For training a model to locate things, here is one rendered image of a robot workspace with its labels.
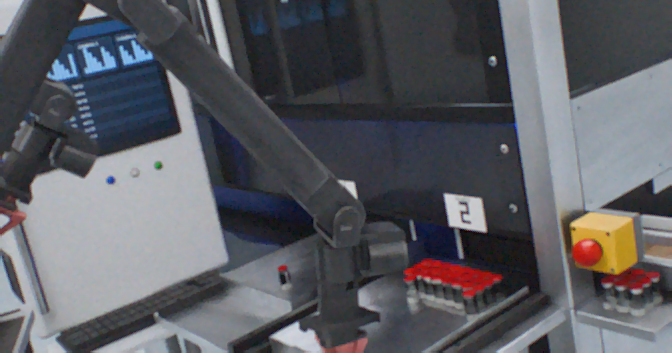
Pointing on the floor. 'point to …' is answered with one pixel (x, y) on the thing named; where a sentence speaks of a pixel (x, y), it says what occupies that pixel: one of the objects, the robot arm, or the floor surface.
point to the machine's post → (547, 150)
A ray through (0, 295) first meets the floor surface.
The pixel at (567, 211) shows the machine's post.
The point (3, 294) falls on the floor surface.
